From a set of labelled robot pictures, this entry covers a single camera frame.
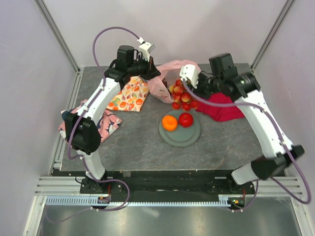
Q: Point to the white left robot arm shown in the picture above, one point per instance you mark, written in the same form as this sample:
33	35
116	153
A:
81	130

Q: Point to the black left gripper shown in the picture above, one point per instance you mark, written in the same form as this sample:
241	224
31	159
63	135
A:
151	71

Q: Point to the orange floral cloth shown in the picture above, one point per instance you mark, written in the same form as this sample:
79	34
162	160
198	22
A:
132	97

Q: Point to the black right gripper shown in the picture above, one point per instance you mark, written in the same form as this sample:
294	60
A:
197	91

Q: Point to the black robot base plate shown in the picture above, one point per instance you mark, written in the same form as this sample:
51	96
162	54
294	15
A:
214	182

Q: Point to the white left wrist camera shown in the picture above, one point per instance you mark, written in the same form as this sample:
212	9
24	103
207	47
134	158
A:
145	48

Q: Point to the pink plastic bag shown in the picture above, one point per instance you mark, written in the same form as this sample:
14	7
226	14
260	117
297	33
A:
170	71

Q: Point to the orange fake mandarin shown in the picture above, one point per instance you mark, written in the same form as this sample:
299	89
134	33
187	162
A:
169	123

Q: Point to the pink navy floral cloth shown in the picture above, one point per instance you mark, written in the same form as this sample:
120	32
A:
106	125

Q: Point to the red fake apple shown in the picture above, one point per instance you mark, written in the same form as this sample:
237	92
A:
185	120

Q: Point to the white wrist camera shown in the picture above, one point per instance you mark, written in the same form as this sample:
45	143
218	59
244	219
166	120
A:
145	48
190	73

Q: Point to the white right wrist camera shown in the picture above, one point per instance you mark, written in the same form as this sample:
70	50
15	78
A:
190	73

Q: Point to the red yellow fake fruit bunch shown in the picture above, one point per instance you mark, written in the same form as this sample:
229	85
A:
181	98

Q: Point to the grey-green round plate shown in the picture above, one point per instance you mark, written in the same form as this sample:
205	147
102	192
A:
181	137

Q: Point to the blue-grey cable duct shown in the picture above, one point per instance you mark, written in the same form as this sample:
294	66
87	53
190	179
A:
101	202

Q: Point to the red cloth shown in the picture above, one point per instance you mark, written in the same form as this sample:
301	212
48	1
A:
219	114

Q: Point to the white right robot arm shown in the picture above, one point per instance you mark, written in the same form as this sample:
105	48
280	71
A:
245	91

